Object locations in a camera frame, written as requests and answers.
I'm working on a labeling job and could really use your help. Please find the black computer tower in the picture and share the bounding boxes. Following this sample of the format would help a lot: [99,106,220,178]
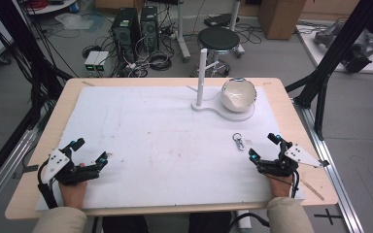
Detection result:
[111,7,142,62]
[140,5,160,52]

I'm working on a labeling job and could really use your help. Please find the small white power box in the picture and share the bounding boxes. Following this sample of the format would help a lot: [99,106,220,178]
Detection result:
[84,50,101,73]
[93,50,111,73]

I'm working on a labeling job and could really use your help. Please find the aluminium rail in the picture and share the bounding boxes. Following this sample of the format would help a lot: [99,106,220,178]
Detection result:
[292,98,365,233]
[0,106,51,224]

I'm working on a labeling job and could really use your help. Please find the black flat case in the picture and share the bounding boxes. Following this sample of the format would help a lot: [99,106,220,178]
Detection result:
[203,13,241,29]

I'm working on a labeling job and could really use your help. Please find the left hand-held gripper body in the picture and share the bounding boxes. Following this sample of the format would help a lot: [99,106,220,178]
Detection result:
[40,147,101,186]

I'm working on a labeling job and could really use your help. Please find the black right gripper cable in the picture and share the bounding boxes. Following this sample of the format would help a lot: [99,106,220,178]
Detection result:
[288,170,302,199]

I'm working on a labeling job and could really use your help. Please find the person's legs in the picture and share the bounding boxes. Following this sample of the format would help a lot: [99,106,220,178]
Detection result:
[100,211,233,233]

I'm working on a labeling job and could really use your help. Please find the silver key ring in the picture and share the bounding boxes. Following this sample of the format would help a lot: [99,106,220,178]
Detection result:
[232,132,246,151]

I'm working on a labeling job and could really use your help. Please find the white round table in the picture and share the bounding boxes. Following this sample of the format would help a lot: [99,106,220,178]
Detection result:
[21,0,79,17]

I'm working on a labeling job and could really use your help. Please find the white table leg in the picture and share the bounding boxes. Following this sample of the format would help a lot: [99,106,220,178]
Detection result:
[176,0,192,63]
[228,0,246,59]

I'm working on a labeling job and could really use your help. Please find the cardboard box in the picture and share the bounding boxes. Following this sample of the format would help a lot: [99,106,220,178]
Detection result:
[257,0,308,41]

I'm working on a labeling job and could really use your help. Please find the person's left hand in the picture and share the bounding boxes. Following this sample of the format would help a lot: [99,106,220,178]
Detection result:
[57,162,88,210]

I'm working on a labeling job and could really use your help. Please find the black robot device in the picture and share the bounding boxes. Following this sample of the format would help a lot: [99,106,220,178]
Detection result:
[340,30,373,74]

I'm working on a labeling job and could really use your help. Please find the white floor board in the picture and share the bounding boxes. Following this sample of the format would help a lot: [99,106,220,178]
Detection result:
[295,24,373,75]

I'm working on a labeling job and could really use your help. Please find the grey robot device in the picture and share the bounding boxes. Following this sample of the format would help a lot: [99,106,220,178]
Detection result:
[313,21,344,49]

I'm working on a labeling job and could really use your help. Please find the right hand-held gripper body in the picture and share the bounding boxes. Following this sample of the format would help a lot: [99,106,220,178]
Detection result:
[256,143,330,178]

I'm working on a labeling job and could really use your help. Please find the black round stool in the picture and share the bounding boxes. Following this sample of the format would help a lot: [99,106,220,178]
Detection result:
[190,26,246,78]

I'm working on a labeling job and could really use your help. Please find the person's right hand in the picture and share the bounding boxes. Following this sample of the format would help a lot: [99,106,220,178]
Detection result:
[266,174,295,199]

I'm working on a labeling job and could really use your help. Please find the white stand with pole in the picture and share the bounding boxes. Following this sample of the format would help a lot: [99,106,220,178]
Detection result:
[186,48,256,123]

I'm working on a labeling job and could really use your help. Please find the thin wooden stick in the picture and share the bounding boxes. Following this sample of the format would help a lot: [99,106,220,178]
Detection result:
[300,180,325,202]

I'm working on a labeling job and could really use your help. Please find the black metal frame strut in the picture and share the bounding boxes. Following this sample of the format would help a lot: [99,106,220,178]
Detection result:
[0,0,74,130]
[285,0,373,141]

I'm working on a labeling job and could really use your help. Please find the white foam mat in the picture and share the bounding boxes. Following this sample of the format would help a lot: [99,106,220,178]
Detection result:
[35,84,306,213]

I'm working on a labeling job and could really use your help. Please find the coil of black cable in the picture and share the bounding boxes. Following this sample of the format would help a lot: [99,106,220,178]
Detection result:
[147,50,173,72]

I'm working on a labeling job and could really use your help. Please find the black floor cable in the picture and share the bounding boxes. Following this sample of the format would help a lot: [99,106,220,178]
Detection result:
[226,212,270,233]

